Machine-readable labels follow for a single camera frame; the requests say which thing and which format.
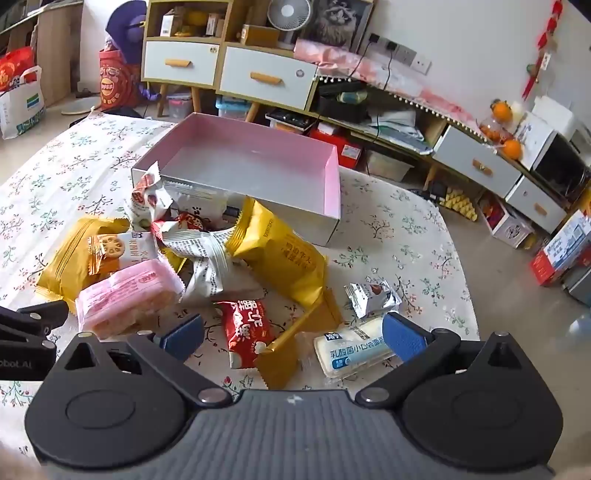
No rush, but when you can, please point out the striped yellow snack pack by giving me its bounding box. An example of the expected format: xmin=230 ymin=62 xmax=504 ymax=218
xmin=37 ymin=216 xmax=130 ymax=315

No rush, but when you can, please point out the pink wafer pack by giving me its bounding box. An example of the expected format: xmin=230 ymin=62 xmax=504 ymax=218
xmin=75 ymin=259 xmax=184 ymax=339

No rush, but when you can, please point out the small silver snack packet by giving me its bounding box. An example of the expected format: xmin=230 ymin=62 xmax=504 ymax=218
xmin=345 ymin=280 xmax=402 ymax=319

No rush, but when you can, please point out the white milk bread pack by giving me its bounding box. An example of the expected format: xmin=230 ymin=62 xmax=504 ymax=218
xmin=314 ymin=317 xmax=394 ymax=380

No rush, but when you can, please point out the red strawberry candy packet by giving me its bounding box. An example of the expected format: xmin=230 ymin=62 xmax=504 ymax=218
xmin=215 ymin=300 xmax=274 ymax=369

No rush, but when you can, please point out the lotus root snack packet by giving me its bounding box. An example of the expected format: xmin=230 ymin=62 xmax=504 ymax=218
xmin=88 ymin=231 xmax=157 ymax=276

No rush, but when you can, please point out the white snack bag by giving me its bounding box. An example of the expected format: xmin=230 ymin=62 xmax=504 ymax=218
xmin=161 ymin=228 xmax=264 ymax=306

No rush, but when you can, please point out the golden long snack pack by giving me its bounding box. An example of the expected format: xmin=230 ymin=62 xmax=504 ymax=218
xmin=254 ymin=288 xmax=342 ymax=390

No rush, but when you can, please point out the puffy yellow snack bag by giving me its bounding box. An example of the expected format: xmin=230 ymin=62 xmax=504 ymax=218
xmin=225 ymin=197 xmax=327 ymax=310

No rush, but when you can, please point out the red white candy packet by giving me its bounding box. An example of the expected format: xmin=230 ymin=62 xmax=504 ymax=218
xmin=150 ymin=212 xmax=209 ymax=242

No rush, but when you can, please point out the white nut snack packet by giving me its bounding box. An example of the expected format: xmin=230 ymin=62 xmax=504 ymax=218
xmin=126 ymin=162 xmax=173 ymax=231

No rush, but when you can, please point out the floral tablecloth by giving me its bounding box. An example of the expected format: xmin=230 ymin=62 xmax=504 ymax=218
xmin=0 ymin=111 xmax=482 ymax=462

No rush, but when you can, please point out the red storage box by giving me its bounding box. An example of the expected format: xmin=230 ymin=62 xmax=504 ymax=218
xmin=310 ymin=129 xmax=363 ymax=169

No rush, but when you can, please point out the pink cardboard box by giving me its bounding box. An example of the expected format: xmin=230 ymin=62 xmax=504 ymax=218
xmin=131 ymin=113 xmax=341 ymax=246

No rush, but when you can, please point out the white shopping bag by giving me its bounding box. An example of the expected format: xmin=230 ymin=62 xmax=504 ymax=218
xmin=1 ymin=65 xmax=45 ymax=140

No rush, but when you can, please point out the orange fruit lower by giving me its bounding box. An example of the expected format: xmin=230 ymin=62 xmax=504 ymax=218
xmin=501 ymin=138 xmax=523 ymax=161

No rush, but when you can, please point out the orange fruit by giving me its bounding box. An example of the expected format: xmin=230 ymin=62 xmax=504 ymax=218
xmin=501 ymin=138 xmax=523 ymax=161
xmin=490 ymin=99 xmax=513 ymax=124

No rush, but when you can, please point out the white microwave oven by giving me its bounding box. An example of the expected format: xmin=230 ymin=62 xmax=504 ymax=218
xmin=514 ymin=112 xmax=590 ymax=203

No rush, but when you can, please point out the red gift bag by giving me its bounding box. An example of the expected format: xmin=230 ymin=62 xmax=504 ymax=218
xmin=99 ymin=50 xmax=140 ymax=111

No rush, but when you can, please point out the pink cabinet cloth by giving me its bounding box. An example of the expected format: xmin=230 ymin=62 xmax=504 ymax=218
xmin=294 ymin=39 xmax=477 ymax=129

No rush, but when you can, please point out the purple plush toy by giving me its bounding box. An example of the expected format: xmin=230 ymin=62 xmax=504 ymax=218
xmin=102 ymin=1 xmax=160 ymax=103

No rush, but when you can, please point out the wooden TV cabinet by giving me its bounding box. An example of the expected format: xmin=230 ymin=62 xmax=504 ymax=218
xmin=141 ymin=1 xmax=568 ymax=233

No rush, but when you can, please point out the framed cat picture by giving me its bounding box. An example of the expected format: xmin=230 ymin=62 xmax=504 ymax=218
xmin=301 ymin=0 xmax=375 ymax=52

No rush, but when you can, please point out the white desk fan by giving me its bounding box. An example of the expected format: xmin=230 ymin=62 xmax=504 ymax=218
xmin=266 ymin=0 xmax=312 ymax=50

